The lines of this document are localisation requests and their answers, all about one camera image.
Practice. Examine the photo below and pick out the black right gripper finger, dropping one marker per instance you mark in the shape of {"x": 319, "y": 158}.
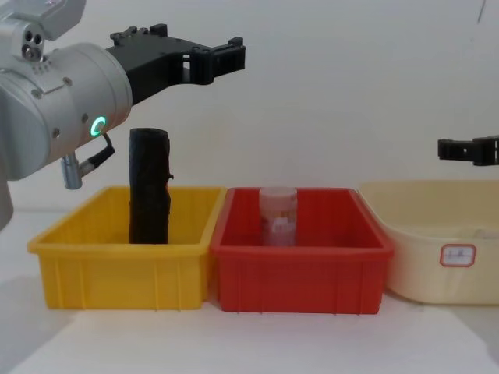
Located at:
{"x": 468, "y": 151}

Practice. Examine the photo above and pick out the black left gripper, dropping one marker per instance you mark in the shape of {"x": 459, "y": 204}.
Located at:
{"x": 152, "y": 62}

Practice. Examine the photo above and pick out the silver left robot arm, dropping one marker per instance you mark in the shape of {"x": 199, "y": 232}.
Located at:
{"x": 58, "y": 97}

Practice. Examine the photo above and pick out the cream plastic basin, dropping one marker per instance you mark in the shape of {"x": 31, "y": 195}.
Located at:
{"x": 413, "y": 269}

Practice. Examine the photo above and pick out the black bag roll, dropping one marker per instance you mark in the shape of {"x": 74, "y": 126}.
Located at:
{"x": 150, "y": 187}

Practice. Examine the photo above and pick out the clear plastic jar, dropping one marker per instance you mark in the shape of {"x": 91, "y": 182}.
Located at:
{"x": 277, "y": 218}

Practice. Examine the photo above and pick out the red plastic bin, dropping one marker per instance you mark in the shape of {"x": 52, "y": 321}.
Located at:
{"x": 296, "y": 282}

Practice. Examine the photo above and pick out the yellow plastic bin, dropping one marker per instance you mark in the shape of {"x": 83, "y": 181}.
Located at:
{"x": 117, "y": 274}

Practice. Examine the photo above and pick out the white table cloth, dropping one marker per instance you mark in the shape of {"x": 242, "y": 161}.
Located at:
{"x": 249, "y": 343}

